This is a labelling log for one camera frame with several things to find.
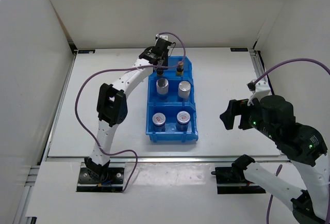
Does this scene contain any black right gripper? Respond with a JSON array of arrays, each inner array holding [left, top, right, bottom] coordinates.
[[219, 99, 278, 141]]

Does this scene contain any yellow oil bottle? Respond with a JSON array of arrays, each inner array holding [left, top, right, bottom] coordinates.
[[156, 68, 163, 77], [176, 61, 184, 76]]

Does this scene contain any silver-lid shaker blue label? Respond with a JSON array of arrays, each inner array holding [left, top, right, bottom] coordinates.
[[178, 81, 191, 102]]

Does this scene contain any white-lid spice jar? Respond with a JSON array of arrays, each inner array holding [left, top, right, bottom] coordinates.
[[176, 110, 191, 132], [152, 113, 166, 132]]

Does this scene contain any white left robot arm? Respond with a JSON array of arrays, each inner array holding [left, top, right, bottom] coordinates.
[[84, 34, 172, 184]]

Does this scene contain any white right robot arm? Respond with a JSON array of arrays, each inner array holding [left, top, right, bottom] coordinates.
[[221, 95, 329, 223]]

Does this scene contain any blue bin near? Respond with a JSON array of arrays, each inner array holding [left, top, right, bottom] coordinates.
[[145, 103, 199, 142]]

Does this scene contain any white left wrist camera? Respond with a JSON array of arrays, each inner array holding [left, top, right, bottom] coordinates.
[[155, 34, 169, 41]]

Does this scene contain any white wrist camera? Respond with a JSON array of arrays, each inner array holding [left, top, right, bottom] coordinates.
[[155, 34, 169, 41], [247, 79, 271, 106]]

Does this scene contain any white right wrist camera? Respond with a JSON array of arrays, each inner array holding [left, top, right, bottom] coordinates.
[[247, 79, 271, 106]]

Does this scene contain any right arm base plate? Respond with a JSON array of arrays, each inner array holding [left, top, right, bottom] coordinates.
[[211, 167, 266, 195]]

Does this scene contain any right side aluminium rail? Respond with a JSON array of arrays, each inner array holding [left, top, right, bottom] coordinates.
[[249, 50, 294, 163]]

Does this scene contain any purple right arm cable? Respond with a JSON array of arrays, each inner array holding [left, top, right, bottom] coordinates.
[[247, 58, 330, 224]]

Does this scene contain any aluminium table edge rail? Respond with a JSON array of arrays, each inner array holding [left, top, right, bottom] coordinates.
[[45, 155, 289, 163]]

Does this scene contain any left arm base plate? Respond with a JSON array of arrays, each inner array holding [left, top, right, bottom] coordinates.
[[76, 163, 125, 193]]

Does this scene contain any left side aluminium rail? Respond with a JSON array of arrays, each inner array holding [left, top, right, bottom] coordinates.
[[27, 50, 76, 170]]

